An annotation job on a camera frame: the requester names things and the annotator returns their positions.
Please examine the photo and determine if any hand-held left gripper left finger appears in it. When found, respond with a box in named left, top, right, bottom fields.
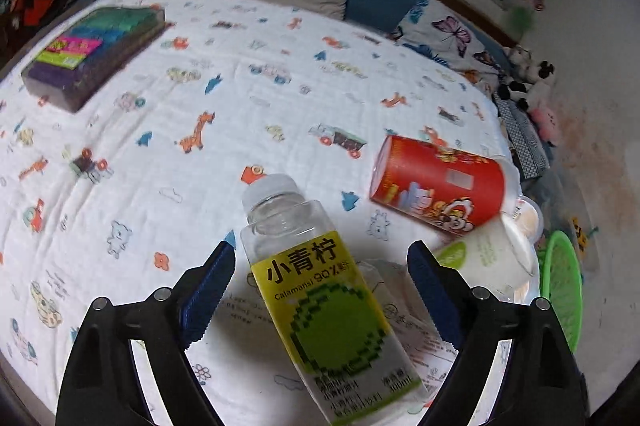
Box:
left=55, top=242, right=237, bottom=426

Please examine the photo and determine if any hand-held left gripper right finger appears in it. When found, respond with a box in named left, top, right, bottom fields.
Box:
left=406, top=240, right=590, bottom=426

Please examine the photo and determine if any red printed cylindrical can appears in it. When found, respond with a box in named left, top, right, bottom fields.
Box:
left=369, top=135, right=508, bottom=231

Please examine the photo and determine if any clear bottle yellow-green label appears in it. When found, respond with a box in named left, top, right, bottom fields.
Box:
left=240, top=173, right=431, bottom=424

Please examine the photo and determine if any green plastic mesh basket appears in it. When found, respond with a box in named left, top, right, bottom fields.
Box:
left=537, top=230, right=585, bottom=354

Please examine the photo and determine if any small clear plastic cup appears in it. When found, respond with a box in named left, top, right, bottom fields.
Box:
left=505, top=196, right=545, bottom=239

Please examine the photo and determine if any black-white patterned cloth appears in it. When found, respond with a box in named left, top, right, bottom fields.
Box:
left=495, top=98, right=551, bottom=179

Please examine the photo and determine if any pink plush toy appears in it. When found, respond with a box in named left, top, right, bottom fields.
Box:
left=530, top=106, right=562, bottom=143

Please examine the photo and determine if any black and white cow plush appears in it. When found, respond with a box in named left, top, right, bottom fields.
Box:
left=497, top=46, right=557, bottom=107

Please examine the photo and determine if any white animal-print blanket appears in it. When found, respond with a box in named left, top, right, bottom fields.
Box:
left=0, top=0, right=541, bottom=426

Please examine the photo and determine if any large butterfly-print pillow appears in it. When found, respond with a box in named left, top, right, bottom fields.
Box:
left=390, top=0, right=506, bottom=81

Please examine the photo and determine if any clear box of coloured cloths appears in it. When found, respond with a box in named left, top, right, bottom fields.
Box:
left=21, top=4, right=167, bottom=114

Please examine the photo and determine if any colourful flower wall decoration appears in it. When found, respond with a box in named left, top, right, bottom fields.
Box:
left=507, top=0, right=551, bottom=31

